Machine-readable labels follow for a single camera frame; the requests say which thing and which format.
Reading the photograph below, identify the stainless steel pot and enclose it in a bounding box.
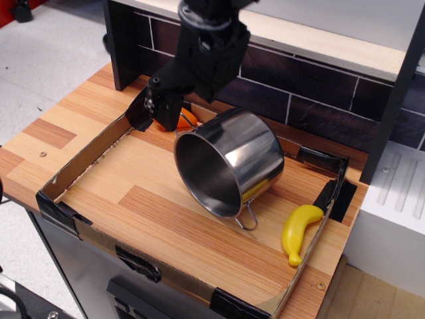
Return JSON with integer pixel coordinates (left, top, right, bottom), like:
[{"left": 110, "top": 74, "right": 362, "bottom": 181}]
[{"left": 173, "top": 108, "right": 284, "bottom": 230}]

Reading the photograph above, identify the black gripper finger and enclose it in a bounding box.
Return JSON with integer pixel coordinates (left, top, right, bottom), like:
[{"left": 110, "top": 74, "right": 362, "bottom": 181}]
[{"left": 144, "top": 87, "right": 184, "bottom": 130}]

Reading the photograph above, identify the dark brick backsplash shelf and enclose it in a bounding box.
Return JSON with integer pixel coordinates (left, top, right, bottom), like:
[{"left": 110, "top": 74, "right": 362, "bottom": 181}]
[{"left": 103, "top": 1, "right": 424, "bottom": 182}]

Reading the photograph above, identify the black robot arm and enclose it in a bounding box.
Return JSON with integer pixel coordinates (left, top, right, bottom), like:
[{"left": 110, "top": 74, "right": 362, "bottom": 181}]
[{"left": 145, "top": 1, "right": 250, "bottom": 132}]

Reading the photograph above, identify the black chair caster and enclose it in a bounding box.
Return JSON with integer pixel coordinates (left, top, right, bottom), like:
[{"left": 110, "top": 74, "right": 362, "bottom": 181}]
[{"left": 9, "top": 0, "right": 33, "bottom": 23}]

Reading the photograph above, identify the black oven control panel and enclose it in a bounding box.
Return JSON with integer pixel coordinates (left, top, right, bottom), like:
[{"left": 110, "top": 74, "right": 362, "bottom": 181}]
[{"left": 106, "top": 280, "right": 218, "bottom": 318}]

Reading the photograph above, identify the cardboard fence with black tape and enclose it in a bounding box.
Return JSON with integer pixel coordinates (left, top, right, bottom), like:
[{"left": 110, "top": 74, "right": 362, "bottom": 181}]
[{"left": 36, "top": 85, "right": 351, "bottom": 318}]

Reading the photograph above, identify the yellow toy banana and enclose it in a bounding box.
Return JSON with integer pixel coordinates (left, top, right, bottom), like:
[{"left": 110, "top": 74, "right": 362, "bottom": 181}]
[{"left": 281, "top": 205, "right": 324, "bottom": 266}]

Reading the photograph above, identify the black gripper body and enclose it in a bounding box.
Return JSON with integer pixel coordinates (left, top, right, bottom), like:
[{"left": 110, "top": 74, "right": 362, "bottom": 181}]
[{"left": 149, "top": 23, "right": 250, "bottom": 102}]

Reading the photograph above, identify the orange toy carrot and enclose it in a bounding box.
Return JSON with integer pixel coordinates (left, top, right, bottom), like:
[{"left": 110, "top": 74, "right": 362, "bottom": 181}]
[{"left": 153, "top": 106, "right": 199, "bottom": 130}]

